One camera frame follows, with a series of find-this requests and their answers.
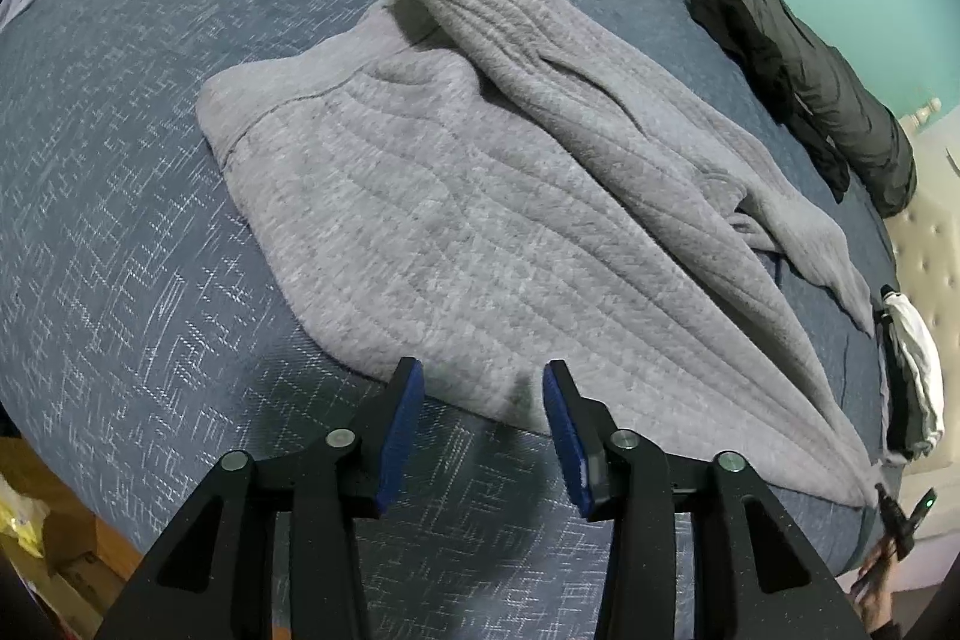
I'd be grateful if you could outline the grey quilted sweatshirt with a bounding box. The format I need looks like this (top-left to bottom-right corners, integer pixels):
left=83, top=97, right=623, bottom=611
left=197, top=0, right=875, bottom=507

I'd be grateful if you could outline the black folded clothes stack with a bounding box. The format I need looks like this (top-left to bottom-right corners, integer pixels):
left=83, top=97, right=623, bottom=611
left=877, top=314, right=926, bottom=463

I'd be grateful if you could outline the person right hand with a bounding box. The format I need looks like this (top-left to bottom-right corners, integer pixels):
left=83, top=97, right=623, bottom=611
left=851, top=536, right=898, bottom=635

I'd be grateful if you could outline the white folded garment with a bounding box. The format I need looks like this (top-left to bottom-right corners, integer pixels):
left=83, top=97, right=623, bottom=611
left=882, top=286, right=947, bottom=459

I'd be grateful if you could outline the wooden furniture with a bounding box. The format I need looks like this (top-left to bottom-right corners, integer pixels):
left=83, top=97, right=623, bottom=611
left=2, top=437, right=142, bottom=638

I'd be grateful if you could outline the cream tufted headboard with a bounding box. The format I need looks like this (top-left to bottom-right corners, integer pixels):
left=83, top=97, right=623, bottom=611
left=887, top=110, right=960, bottom=537

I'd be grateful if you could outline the black garment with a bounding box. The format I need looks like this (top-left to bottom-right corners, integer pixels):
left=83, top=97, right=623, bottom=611
left=686, top=0, right=851, bottom=203

